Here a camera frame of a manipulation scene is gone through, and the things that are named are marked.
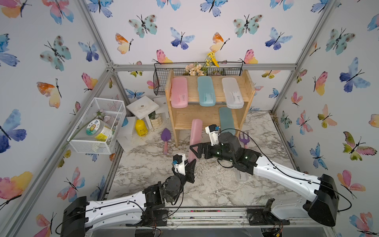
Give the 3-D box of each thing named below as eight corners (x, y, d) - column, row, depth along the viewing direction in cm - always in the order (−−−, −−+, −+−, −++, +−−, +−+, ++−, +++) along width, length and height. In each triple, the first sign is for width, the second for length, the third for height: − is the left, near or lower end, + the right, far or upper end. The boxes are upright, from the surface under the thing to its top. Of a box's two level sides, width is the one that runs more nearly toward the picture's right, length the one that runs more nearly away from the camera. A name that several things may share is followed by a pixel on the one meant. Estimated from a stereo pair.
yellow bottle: (140, 137, 106) (134, 125, 96) (141, 131, 109) (136, 119, 99) (148, 137, 106) (143, 125, 96) (149, 131, 109) (144, 119, 99)
